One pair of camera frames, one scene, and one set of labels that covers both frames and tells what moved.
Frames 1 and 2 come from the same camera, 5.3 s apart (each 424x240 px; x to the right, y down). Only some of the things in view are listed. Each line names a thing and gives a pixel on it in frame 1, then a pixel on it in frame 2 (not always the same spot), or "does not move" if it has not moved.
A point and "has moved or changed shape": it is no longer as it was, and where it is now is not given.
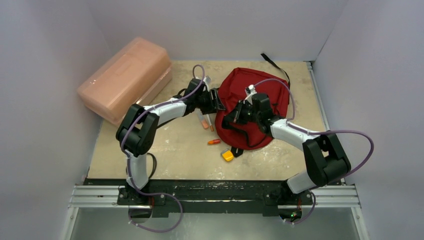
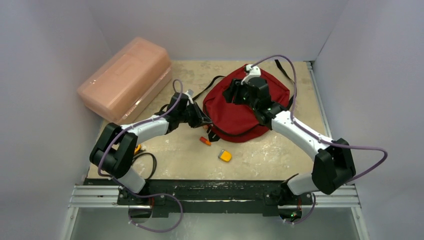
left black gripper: (214, 105) to (200, 119)
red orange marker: (213, 142) to (204, 140)
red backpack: (247, 135) has moved or changed shape
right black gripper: (238, 113) to (235, 93)
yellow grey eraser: (227, 155) does not move
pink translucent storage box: (138, 71) does not move
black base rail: (176, 198) does not move
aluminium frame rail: (326, 196) does not move
